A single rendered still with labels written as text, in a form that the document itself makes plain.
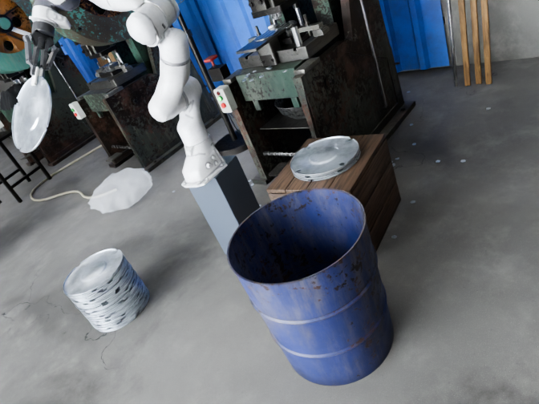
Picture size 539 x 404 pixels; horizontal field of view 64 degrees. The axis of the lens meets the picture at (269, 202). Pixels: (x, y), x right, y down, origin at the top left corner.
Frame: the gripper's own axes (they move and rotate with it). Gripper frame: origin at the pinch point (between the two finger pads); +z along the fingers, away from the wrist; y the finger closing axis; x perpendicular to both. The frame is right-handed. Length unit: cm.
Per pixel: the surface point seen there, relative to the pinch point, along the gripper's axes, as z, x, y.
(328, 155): 17, 81, -79
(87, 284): 79, -8, -36
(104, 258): 68, -14, -47
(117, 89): -47, -113, -106
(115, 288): 79, 2, -43
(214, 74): -32, 5, -87
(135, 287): 80, 1, -55
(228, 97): -19, 15, -88
